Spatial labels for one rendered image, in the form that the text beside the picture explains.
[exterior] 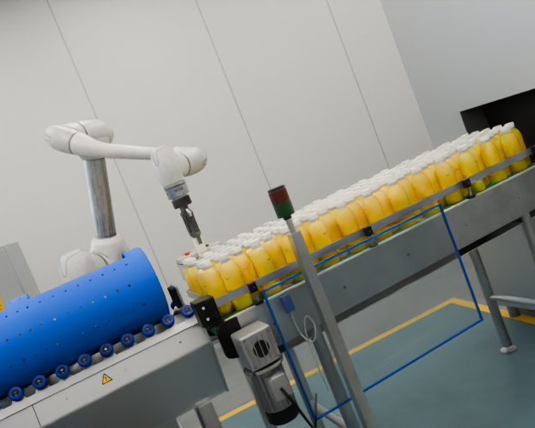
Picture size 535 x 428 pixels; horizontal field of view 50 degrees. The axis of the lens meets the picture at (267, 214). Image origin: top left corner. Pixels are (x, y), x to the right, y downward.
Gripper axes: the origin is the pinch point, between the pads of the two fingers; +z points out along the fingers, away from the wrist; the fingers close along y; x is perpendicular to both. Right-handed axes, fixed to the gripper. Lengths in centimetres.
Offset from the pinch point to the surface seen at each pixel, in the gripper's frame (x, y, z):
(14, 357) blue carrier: -73, 28, 6
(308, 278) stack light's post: 19, 50, 20
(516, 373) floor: 112, 10, 114
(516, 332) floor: 144, -20, 114
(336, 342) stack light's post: 20, 50, 44
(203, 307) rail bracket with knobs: -14.7, 37.8, 15.8
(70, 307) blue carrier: -53, 27, -1
